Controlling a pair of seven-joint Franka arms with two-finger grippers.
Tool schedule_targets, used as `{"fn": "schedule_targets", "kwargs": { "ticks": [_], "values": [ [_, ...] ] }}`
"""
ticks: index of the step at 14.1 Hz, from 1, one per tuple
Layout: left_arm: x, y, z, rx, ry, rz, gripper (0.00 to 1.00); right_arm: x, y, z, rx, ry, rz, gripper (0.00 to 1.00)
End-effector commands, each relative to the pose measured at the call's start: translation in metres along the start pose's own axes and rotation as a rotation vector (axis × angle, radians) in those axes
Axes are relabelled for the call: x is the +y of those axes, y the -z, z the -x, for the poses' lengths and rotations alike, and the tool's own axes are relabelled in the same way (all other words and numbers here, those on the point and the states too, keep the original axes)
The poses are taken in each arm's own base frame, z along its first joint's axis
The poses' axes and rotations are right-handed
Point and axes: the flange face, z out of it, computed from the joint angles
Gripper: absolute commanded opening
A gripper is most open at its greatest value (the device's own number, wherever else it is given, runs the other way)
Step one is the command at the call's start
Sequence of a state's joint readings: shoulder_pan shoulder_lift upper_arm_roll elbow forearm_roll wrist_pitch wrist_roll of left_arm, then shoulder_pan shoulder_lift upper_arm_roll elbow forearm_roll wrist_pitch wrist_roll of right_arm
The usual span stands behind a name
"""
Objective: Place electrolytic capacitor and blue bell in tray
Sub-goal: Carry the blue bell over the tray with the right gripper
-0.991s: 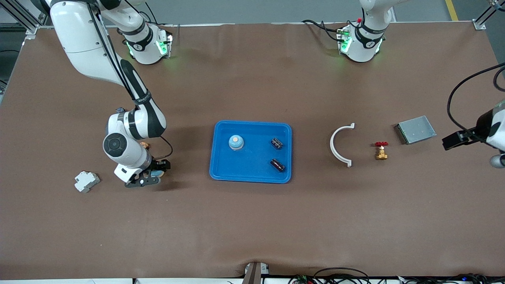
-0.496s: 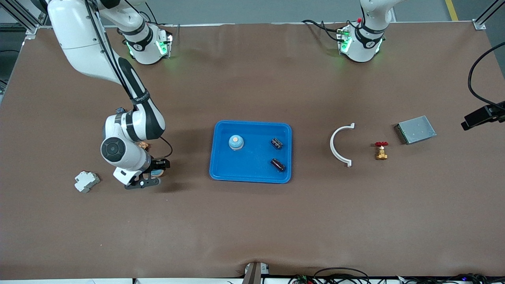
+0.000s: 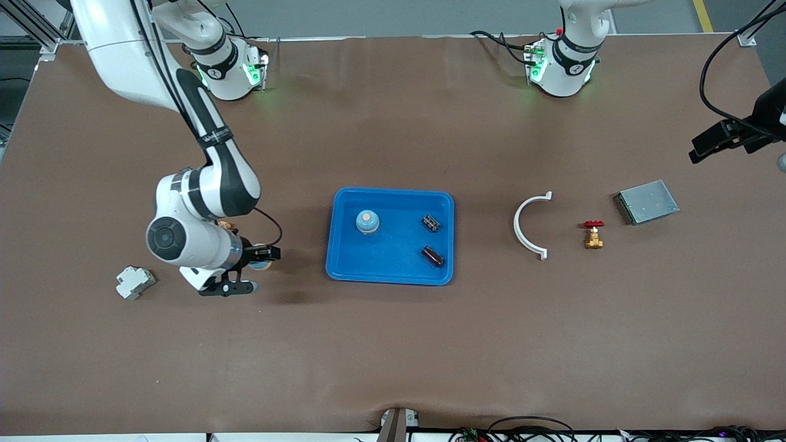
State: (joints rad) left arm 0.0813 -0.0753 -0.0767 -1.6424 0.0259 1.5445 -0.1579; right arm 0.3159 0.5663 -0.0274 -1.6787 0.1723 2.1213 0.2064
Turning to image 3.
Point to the light blue round cap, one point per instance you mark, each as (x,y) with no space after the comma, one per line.
(261,266)

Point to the blue bell white button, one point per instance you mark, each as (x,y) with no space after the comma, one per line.
(367,226)

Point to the dark brown electrolytic capacitor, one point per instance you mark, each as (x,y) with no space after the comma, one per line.
(432,256)

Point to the dark blue electrolytic capacitor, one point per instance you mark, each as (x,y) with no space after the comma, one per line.
(430,223)

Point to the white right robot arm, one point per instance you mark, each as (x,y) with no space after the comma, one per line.
(123,55)

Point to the blue plastic tray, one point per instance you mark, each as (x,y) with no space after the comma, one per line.
(393,258)

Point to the red emergency stop orange base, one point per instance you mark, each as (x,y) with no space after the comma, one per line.
(226,226)

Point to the white circuit breaker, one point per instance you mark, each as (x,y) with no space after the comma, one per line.
(135,282)

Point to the grey metal box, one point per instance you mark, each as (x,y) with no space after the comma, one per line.
(648,202)

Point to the white curved pipe clamp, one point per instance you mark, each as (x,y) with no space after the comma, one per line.
(517,226)

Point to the metal mount bracket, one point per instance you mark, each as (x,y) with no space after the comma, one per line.
(396,426)

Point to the aluminium frame strut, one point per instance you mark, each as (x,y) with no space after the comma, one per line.
(37,24)

